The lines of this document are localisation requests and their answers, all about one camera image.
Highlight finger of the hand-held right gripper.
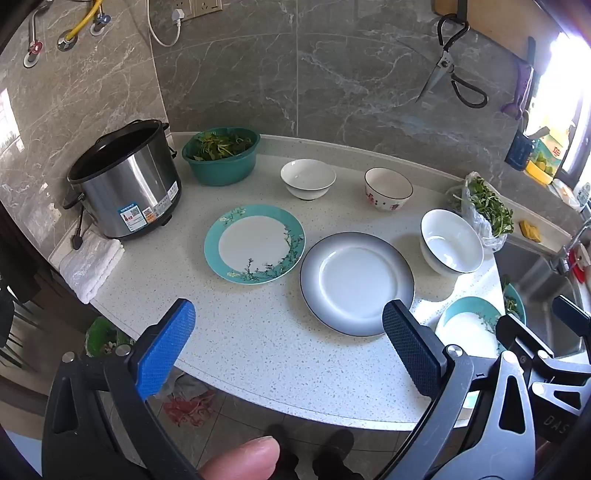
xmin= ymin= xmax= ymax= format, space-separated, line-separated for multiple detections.
xmin=495 ymin=314 xmax=555 ymax=370
xmin=553 ymin=295 xmax=591 ymax=330

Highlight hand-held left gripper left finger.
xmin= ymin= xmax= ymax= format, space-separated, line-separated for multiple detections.
xmin=41 ymin=298 xmax=204 ymax=480

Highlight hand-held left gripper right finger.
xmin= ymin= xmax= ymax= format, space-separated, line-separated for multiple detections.
xmin=382 ymin=300 xmax=539 ymax=480

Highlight teal floral plate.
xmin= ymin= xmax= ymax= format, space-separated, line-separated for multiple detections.
xmin=204 ymin=204 xmax=306 ymax=285
xmin=435 ymin=296 xmax=509 ymax=358

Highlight small white bowl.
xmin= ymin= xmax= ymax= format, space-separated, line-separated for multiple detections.
xmin=280 ymin=159 xmax=337 ymax=201

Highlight person's left hand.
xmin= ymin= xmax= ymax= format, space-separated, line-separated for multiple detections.
xmin=198 ymin=436 xmax=281 ymax=480

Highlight teal bowl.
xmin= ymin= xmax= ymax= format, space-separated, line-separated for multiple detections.
xmin=502 ymin=282 xmax=527 ymax=326

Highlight stainless steel sink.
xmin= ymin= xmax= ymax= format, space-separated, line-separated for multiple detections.
xmin=494 ymin=240 xmax=591 ymax=361

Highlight metal faucet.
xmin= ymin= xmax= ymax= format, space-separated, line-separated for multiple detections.
xmin=549 ymin=222 xmax=591 ymax=278

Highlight red patterned cloth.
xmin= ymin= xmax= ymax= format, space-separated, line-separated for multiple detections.
xmin=164 ymin=390 xmax=218 ymax=428

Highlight green trash bin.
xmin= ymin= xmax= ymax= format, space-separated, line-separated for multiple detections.
xmin=84 ymin=316 xmax=134 ymax=358

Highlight grey rimmed white plate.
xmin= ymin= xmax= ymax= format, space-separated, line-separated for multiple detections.
xmin=300 ymin=232 xmax=416 ymax=337

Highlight large white bowl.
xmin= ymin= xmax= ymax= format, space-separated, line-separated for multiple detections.
xmin=420 ymin=209 xmax=485 ymax=277

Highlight clear plastic bag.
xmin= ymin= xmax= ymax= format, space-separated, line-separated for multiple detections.
xmin=445 ymin=172 xmax=509 ymax=252

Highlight white folded towel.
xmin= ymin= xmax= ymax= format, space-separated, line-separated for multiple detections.
xmin=59 ymin=229 xmax=126 ymax=304

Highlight black shoe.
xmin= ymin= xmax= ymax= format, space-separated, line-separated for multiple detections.
xmin=265 ymin=424 xmax=303 ymax=480
xmin=313 ymin=428 xmax=365 ymax=480

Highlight leafy greens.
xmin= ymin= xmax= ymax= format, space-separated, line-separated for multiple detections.
xmin=187 ymin=130 xmax=254 ymax=161
xmin=466 ymin=179 xmax=515 ymax=238

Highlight yellow bowl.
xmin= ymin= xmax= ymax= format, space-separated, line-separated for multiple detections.
xmin=525 ymin=157 xmax=557 ymax=186

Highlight dark rimmed patterned bowl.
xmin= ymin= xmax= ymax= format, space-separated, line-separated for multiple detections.
xmin=364 ymin=167 xmax=413 ymax=212

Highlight stainless steel rice cooker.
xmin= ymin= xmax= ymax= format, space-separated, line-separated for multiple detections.
xmin=62 ymin=119 xmax=182 ymax=250

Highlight blue utensil holder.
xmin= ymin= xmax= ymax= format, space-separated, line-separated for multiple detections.
xmin=504 ymin=131 xmax=539 ymax=171

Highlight teal plastic basin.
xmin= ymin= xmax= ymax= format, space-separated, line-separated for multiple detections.
xmin=181 ymin=128 xmax=260 ymax=186

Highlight black kitchen scissors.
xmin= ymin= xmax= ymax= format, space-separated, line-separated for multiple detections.
xmin=416 ymin=14 xmax=489 ymax=109

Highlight wooden cutting board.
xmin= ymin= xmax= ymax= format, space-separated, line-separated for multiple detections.
xmin=431 ymin=0 xmax=561 ymax=65

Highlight red pipe valve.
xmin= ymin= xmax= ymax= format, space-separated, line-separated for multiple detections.
xmin=23 ymin=41 xmax=45 ymax=68

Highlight purple handled knife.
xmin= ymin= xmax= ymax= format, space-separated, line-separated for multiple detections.
xmin=501 ymin=37 xmax=536 ymax=121

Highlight white plug cable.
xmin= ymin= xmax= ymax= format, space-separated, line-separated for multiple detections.
xmin=147 ymin=0 xmax=185 ymax=47

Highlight yellow gas hose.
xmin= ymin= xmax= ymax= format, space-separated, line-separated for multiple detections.
xmin=65 ymin=0 xmax=105 ymax=44

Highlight wall power socket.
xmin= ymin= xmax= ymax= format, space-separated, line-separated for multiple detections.
xmin=172 ymin=0 xmax=223 ymax=20

